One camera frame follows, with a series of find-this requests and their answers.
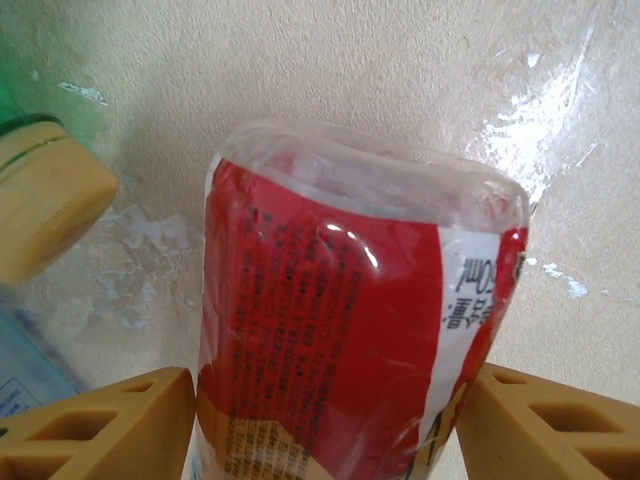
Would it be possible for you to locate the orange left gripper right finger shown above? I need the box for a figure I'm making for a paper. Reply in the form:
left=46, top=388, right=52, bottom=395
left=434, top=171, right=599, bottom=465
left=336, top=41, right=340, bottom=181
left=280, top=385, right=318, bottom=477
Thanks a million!
left=455, top=362, right=640, bottom=480

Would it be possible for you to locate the grey-blue label bottle blue cap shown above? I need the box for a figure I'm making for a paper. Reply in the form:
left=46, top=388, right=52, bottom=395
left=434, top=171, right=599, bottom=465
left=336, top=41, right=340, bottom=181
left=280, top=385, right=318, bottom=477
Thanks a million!
left=0, top=294, right=86, bottom=426

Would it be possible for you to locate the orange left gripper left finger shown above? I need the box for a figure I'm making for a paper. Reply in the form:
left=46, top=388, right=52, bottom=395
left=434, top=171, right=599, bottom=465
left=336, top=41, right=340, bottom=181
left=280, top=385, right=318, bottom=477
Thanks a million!
left=0, top=366, right=196, bottom=480

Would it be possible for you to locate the red label clear bottle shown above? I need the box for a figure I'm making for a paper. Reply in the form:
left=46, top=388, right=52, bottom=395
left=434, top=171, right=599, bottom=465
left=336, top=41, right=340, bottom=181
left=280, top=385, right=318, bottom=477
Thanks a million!
left=182, top=119, right=531, bottom=480

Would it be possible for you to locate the green bottle yellow cap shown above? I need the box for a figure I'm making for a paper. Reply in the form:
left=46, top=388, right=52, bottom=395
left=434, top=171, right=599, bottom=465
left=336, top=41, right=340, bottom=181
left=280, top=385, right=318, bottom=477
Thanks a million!
left=0, top=29, right=121, bottom=287

